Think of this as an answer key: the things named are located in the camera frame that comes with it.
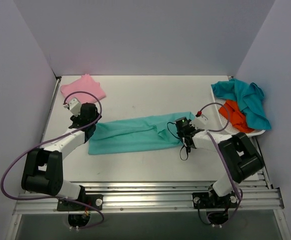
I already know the mint green t-shirt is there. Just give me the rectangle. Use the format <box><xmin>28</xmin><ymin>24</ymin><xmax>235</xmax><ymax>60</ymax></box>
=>
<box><xmin>88</xmin><ymin>111</ymin><xmax>195</xmax><ymax>156</ymax></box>

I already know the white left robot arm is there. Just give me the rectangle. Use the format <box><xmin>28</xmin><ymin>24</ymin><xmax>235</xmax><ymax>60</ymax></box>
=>
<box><xmin>21</xmin><ymin>103</ymin><xmax>101</xmax><ymax>210</ymax></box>

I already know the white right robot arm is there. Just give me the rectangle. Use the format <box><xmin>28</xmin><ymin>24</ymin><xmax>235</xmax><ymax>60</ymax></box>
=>
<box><xmin>174</xmin><ymin>117</ymin><xmax>265</xmax><ymax>207</ymax></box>

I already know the pink folded t-shirt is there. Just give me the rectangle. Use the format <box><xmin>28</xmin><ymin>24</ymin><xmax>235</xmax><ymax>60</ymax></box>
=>
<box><xmin>60</xmin><ymin>74</ymin><xmax>106</xmax><ymax>104</ymax></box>

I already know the white plastic tray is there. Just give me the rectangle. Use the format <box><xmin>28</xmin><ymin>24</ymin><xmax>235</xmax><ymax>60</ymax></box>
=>
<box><xmin>211</xmin><ymin>79</ymin><xmax>271</xmax><ymax>136</ymax></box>

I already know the orange t-shirt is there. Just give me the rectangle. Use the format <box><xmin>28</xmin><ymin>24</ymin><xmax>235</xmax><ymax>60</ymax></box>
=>
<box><xmin>218</xmin><ymin>99</ymin><xmax>254</xmax><ymax>133</ymax></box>

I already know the teal blue t-shirt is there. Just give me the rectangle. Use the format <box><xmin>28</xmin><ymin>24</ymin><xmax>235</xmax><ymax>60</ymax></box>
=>
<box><xmin>211</xmin><ymin>78</ymin><xmax>272</xmax><ymax>130</ymax></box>

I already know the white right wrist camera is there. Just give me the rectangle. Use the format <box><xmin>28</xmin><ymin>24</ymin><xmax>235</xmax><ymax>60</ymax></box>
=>
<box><xmin>190</xmin><ymin>114</ymin><xmax>209</xmax><ymax>130</ymax></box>

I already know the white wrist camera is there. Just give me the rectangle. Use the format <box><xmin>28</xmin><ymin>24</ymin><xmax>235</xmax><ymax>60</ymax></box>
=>
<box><xmin>190</xmin><ymin>114</ymin><xmax>209</xmax><ymax>130</ymax></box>
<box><xmin>63</xmin><ymin>97</ymin><xmax>82</xmax><ymax>117</ymax></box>

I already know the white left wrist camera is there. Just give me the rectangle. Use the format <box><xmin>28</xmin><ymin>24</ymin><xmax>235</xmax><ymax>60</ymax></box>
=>
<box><xmin>63</xmin><ymin>97</ymin><xmax>82</xmax><ymax>117</ymax></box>

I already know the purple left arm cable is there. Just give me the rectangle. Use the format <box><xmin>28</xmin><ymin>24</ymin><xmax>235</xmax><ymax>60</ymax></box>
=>
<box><xmin>0</xmin><ymin>91</ymin><xmax>105</xmax><ymax>230</ymax></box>

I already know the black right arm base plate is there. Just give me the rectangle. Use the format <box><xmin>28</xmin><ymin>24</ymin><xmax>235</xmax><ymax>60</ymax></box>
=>
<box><xmin>192</xmin><ymin>191</ymin><xmax>238</xmax><ymax>209</ymax></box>

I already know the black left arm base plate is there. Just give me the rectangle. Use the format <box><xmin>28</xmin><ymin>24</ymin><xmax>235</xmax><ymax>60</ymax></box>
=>
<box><xmin>56</xmin><ymin>193</ymin><xmax>103</xmax><ymax>212</ymax></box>

